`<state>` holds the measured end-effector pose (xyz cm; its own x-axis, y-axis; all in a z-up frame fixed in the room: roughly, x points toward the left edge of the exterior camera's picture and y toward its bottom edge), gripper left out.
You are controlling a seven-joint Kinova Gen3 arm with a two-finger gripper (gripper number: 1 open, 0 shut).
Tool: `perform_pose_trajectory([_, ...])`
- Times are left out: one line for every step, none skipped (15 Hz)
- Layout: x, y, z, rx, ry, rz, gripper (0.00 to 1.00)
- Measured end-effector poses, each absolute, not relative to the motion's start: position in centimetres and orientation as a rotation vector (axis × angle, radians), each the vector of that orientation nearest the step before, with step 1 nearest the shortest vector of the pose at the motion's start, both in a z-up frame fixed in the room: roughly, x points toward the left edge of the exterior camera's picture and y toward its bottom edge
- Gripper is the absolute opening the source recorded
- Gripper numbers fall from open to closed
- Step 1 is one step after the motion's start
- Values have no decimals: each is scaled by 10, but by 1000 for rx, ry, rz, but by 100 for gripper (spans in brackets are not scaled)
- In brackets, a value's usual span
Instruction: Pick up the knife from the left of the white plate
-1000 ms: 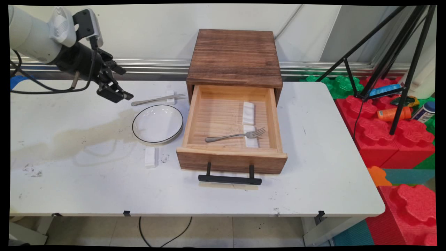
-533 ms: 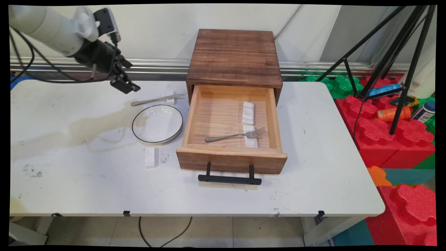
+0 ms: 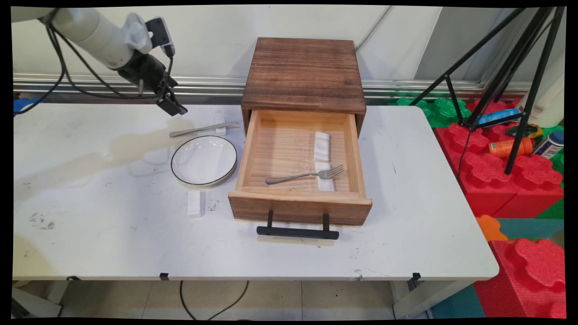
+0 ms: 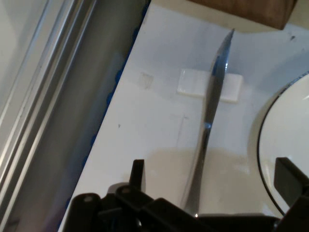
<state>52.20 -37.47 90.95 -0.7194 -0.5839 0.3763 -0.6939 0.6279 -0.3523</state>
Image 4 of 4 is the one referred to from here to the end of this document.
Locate aluminium wall rail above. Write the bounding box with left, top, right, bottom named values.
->
left=0, top=0, right=143, bottom=232

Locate clear glass bowl dark rim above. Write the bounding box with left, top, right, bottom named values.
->
left=251, top=71, right=309, bottom=218

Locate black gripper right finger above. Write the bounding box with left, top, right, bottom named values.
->
left=272, top=157, right=309, bottom=232

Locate white ceramic cutlery rest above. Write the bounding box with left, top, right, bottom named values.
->
left=176, top=68, right=243, bottom=105

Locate silver serrated table knife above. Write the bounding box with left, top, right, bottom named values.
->
left=180, top=28, right=236, bottom=218

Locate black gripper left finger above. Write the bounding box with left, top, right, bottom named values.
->
left=65, top=159, right=198, bottom=232

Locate dark wooden cabinet box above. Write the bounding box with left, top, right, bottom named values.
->
left=188, top=0, right=296, bottom=31

